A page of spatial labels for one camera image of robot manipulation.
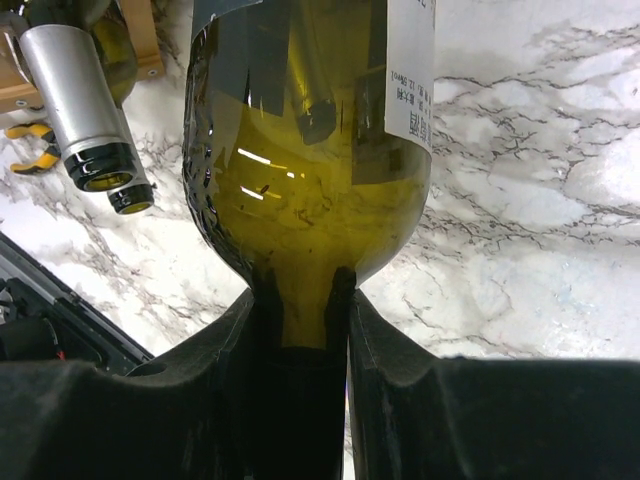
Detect green wine bottle black neck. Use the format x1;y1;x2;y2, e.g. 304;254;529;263
19;24;136;192

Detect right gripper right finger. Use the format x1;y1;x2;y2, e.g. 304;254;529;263
348;293;639;479

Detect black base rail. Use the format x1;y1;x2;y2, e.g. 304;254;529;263
1;234;153;376

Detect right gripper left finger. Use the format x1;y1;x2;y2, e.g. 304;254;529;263
1;291;253;479

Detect yellow handled pliers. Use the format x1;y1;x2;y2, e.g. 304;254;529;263
5;122;61;176

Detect wooden wine rack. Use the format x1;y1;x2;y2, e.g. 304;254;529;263
1;0;164;114

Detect green wine bottle silver neck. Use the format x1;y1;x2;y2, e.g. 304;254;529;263
92;17;138;108

